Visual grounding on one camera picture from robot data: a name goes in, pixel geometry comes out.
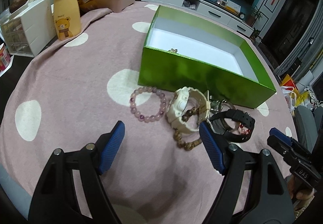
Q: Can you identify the red pink bead bracelet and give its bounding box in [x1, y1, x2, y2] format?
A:
[237, 124, 252, 136]

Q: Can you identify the grey metal bangle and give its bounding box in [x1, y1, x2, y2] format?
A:
[211, 100, 239, 133]

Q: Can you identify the black digital watch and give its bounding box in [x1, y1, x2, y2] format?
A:
[209, 109, 255, 143]

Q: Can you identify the green jade charm pendant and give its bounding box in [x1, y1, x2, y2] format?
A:
[204, 90, 223, 114]

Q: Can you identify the brown wooden bead bracelet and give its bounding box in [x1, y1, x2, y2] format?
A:
[172, 106, 203, 151]

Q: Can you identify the cream white watch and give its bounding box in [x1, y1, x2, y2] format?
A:
[166, 87, 211, 134]

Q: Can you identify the purple bead bracelet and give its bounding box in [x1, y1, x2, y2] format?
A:
[129, 86, 168, 123]

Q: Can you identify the potted plant floor right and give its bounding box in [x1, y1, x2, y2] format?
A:
[250, 28, 262, 41]

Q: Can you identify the potted plant on cabinet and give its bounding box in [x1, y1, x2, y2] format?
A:
[245, 5, 262, 27]

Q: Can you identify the small alarm clock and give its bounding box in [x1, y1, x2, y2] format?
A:
[239, 12, 245, 20]

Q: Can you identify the green cardboard box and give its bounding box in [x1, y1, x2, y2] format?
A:
[138, 5, 277, 109]

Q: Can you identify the yellow white box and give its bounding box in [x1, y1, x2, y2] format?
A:
[216, 0, 241, 14]

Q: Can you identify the white TV cabinet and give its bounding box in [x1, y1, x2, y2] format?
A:
[142, 0, 254, 37]

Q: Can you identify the white plastic drawer organizer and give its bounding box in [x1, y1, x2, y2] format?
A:
[1, 0, 56, 57]

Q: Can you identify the yellow bear bottle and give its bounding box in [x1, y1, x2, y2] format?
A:
[53, 0, 81, 40]

